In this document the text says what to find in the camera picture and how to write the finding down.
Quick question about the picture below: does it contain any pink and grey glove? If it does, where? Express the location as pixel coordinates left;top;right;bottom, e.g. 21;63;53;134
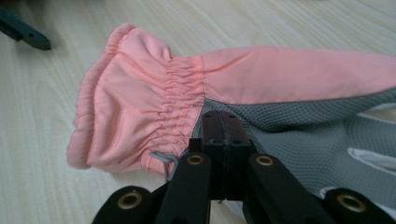
65;21;396;220

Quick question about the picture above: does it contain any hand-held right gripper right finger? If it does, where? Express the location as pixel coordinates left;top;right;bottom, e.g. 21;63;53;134
221;111;338;224

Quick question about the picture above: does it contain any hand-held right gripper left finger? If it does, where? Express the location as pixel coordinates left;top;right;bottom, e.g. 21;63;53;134
154;110;226;224

